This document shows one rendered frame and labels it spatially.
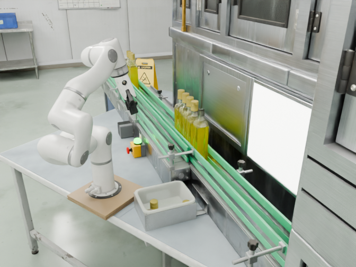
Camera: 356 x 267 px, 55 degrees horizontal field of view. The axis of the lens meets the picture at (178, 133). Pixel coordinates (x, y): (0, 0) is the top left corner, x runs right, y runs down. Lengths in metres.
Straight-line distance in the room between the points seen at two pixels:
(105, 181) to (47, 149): 0.42
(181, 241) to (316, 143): 0.88
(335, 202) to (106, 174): 1.13
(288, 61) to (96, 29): 6.35
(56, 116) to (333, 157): 0.86
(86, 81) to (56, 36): 6.11
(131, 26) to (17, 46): 2.24
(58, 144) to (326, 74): 0.90
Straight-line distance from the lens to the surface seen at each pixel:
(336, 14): 0.54
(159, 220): 1.39
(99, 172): 1.53
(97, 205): 1.54
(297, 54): 1.18
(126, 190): 1.60
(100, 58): 1.20
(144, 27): 7.57
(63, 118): 1.15
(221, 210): 1.35
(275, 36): 1.30
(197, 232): 1.40
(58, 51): 7.34
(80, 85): 1.20
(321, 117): 0.56
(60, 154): 1.20
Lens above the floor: 1.67
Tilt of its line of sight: 25 degrees down
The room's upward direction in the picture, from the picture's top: straight up
